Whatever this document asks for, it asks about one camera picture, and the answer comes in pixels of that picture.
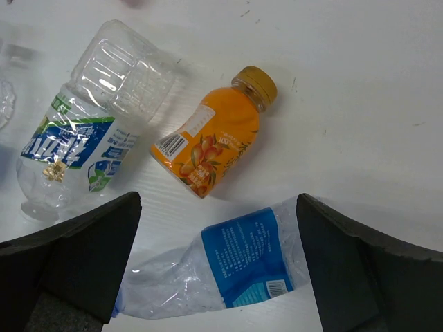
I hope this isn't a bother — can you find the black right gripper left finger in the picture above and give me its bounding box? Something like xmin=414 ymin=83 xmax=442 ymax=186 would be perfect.
xmin=1 ymin=192 xmax=142 ymax=331

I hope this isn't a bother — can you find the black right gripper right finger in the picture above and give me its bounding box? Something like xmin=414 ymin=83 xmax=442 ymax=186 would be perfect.
xmin=296 ymin=194 xmax=442 ymax=331

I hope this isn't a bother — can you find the orange juice bottle gold cap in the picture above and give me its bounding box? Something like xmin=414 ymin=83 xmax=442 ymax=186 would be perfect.
xmin=150 ymin=66 xmax=278 ymax=199

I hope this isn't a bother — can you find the crushed bottle blue label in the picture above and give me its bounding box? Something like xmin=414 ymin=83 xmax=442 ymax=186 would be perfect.
xmin=111 ymin=197 xmax=310 ymax=320

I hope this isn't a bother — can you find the clear bottle green blue label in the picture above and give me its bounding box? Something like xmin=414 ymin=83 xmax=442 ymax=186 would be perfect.
xmin=17 ymin=20 xmax=175 ymax=221

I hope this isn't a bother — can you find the upright clear bottle blue label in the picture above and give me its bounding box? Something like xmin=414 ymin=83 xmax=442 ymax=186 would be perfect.
xmin=0 ymin=79 xmax=16 ymax=128

